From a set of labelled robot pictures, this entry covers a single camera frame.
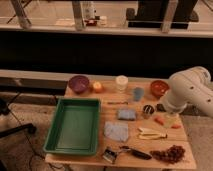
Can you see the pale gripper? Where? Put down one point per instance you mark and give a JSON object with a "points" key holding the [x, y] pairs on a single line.
{"points": [[169, 120]]}

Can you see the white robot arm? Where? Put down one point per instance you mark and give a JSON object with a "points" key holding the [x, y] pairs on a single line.
{"points": [[187, 86]]}

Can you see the orange carrot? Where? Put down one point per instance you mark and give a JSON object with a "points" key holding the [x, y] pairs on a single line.
{"points": [[160, 120]]}

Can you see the black rectangular block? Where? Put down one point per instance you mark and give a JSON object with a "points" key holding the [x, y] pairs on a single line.
{"points": [[160, 108]]}

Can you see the small metal cup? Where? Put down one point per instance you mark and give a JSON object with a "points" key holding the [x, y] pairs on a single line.
{"points": [[148, 110]]}

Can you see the brown grape bunch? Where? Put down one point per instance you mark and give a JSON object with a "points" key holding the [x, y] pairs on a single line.
{"points": [[171, 155]]}

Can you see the orange bowl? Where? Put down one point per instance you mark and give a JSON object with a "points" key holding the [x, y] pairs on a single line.
{"points": [[158, 88]]}

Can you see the blue plastic cup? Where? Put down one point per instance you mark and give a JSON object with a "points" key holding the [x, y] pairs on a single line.
{"points": [[138, 93]]}

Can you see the blue sponge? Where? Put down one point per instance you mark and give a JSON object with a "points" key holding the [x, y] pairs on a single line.
{"points": [[126, 114]]}

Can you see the blue cloth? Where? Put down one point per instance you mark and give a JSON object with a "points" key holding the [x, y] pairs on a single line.
{"points": [[116, 131]]}

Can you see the white lidded cup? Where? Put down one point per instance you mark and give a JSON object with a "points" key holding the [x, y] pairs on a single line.
{"points": [[121, 83]]}

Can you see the orange round fruit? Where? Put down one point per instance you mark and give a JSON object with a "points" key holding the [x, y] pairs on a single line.
{"points": [[97, 87]]}

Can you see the green plastic tray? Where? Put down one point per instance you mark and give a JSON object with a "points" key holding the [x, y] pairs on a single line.
{"points": [[74, 128]]}

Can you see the purple bowl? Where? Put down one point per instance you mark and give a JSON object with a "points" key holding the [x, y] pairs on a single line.
{"points": [[79, 84]]}

